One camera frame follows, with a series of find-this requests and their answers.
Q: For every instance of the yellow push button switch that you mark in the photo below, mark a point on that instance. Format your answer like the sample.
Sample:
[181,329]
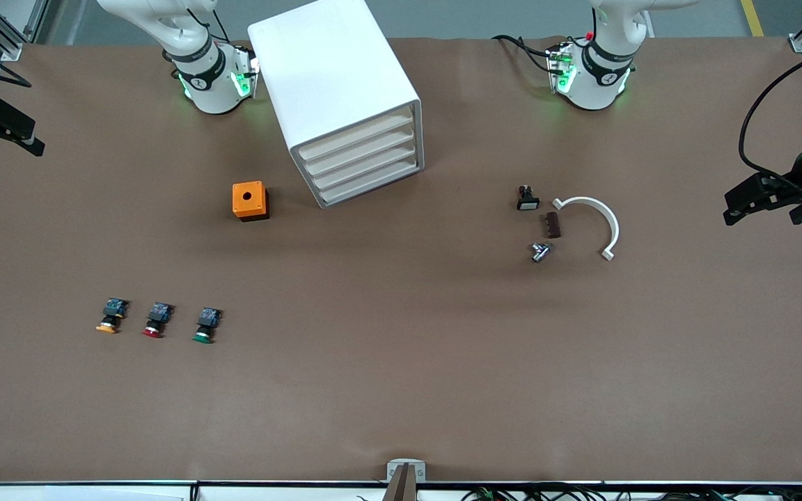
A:
[110,320]

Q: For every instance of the orange box with hole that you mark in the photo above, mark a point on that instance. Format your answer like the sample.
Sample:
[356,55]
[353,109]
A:
[248,198]

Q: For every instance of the red push button switch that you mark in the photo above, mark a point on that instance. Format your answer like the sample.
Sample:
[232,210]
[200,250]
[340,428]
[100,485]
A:
[156,321]

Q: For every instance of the green push button switch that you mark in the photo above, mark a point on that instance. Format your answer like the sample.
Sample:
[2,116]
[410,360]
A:
[205,327]

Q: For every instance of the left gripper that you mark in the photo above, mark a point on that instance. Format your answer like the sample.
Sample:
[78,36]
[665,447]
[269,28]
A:
[800,170]

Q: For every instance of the white table edge rail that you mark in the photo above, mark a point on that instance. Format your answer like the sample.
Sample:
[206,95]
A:
[269,492]

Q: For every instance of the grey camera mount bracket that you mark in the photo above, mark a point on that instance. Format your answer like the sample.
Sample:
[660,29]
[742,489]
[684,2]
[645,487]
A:
[394,470]

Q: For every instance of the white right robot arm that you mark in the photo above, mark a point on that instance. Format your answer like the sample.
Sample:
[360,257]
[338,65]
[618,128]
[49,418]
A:
[209,90]

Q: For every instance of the silver key switch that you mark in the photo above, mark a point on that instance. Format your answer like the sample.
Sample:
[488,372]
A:
[540,251]

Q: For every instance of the brown terminal block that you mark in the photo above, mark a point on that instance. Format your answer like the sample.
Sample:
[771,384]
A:
[551,225]

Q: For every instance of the brown table cover sheet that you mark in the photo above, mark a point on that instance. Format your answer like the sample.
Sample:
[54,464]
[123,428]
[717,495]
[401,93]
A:
[401,362]

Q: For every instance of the white curved bracket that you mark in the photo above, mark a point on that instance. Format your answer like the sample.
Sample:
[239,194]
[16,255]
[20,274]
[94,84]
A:
[606,219]

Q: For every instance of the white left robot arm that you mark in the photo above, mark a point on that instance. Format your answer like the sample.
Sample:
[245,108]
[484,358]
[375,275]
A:
[599,87]

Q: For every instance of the black white-faced switch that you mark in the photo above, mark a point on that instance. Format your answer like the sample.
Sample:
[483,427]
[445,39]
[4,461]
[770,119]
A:
[527,200]

